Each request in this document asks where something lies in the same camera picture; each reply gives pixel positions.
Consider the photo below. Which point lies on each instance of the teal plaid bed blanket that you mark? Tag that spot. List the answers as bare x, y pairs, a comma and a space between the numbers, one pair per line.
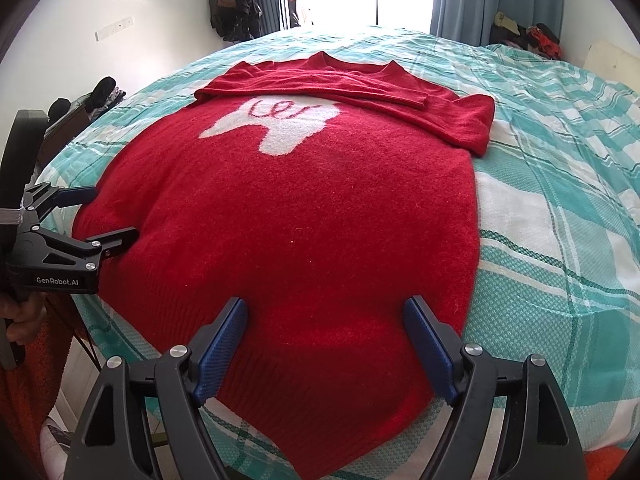
550, 260

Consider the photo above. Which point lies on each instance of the orange fleece clothing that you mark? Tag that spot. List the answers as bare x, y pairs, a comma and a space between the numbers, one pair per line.
35, 385

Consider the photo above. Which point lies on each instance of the person's left hand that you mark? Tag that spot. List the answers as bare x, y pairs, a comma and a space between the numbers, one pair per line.
27, 312

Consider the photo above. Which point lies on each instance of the dark hanging clothes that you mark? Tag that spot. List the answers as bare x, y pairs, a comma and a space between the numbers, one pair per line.
235, 5

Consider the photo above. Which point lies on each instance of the pile of mixed clothes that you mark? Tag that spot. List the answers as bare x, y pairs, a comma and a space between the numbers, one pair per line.
540, 35

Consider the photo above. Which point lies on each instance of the black padded object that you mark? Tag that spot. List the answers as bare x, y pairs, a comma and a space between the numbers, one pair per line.
102, 87
57, 107

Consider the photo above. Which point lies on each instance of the white wall plate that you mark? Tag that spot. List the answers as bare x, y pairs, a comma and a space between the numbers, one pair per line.
115, 28

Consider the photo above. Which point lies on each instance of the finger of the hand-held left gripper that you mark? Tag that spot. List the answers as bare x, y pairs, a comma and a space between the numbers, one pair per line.
112, 240
75, 194

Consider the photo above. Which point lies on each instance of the red sweater with white rabbit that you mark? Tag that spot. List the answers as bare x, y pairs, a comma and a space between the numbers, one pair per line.
300, 240

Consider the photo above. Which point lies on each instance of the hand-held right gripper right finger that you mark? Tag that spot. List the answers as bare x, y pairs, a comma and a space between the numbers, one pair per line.
435, 355

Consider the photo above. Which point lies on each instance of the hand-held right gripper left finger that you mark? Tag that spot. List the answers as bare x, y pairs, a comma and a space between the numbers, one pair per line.
220, 355

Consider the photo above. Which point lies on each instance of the dark bundle of clothes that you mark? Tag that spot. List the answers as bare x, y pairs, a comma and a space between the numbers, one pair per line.
295, 10

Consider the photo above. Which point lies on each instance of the brown cabinet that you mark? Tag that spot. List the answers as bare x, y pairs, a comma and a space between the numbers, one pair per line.
70, 125

